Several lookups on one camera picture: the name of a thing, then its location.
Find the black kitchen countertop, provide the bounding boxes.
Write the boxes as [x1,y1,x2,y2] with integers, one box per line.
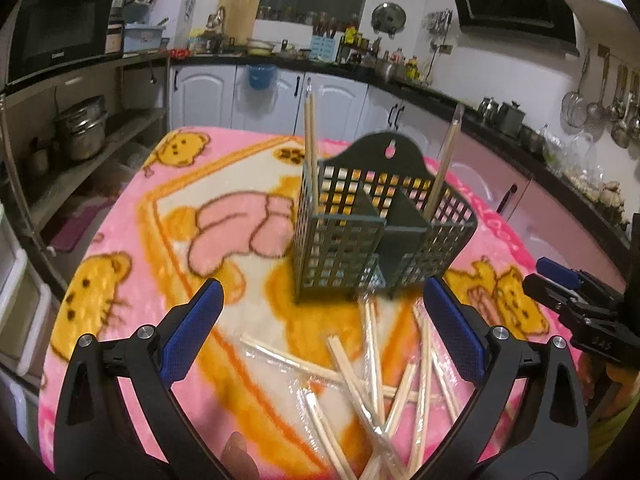
[170,52,636,251]

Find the steel faucet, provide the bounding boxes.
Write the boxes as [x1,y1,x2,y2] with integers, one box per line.
[206,5,227,36]

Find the row of spice jars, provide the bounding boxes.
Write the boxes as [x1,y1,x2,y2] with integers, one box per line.
[257,5,361,26]

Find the white kitchen cabinets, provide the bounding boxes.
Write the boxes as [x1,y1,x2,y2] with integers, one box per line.
[169,62,466,141]

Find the blue knife block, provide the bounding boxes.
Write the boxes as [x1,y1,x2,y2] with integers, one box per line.
[310,35,336,61]

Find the steel pot with lid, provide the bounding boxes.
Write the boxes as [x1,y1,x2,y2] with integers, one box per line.
[497,101,526,136]

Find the stacked steel pots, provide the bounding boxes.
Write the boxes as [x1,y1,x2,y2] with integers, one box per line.
[54,96,110,161]

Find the black microwave oven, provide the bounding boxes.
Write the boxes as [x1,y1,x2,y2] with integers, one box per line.
[6,0,117,86]

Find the hanging steel pot lid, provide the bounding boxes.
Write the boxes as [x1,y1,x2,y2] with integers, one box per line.
[371,2,405,36]

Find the pink kitchen cabinets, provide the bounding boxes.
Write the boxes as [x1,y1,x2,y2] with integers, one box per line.
[420,110,626,281]

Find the bunch of chopsticks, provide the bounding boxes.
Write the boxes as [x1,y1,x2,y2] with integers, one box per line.
[240,300,501,480]

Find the clear plastic bags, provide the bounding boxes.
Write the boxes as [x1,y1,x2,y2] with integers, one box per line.
[542,130,626,221]

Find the hanging wire strainer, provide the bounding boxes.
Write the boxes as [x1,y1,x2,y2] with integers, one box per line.
[561,50,591,133]

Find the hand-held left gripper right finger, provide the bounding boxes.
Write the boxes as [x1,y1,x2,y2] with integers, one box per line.
[422,276,590,480]

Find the wooden shelf unit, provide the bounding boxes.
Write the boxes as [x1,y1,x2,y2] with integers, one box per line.
[0,52,171,281]

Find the hanging kitchen tools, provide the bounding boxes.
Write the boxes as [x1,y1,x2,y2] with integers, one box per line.
[425,10,453,41]

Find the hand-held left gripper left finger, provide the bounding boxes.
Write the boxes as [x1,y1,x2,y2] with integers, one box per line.
[54,277,236,480]

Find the person's green clothing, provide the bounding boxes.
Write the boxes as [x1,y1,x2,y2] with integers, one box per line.
[590,385,640,441]

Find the purple plastic tray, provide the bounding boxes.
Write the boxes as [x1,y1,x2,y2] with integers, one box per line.
[50,205,101,253]

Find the dark green plastic utensil holder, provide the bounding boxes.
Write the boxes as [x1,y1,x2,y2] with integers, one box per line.
[291,131,478,306]

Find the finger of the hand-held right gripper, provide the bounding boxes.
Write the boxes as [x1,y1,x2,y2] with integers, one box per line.
[522,274,626,358]
[536,256,623,306]

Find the steel cooking pot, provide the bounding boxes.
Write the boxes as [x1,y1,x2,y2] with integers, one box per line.
[372,57,401,81]

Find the row of hanging steel ladles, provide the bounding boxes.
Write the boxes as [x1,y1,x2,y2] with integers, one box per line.
[587,45,640,148]

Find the person's left hand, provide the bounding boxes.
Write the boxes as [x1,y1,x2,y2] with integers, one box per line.
[221,431,251,480]

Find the white plastic drawer unit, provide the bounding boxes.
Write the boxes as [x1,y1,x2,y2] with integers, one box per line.
[0,205,53,376]

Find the pink bear printed blanket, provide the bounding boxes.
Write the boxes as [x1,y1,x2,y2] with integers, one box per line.
[37,127,626,480]

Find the light blue plastic container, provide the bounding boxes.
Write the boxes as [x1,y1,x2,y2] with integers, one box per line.
[122,22,163,53]

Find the wooden cutting board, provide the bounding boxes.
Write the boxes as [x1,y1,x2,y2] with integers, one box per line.
[218,0,262,46]

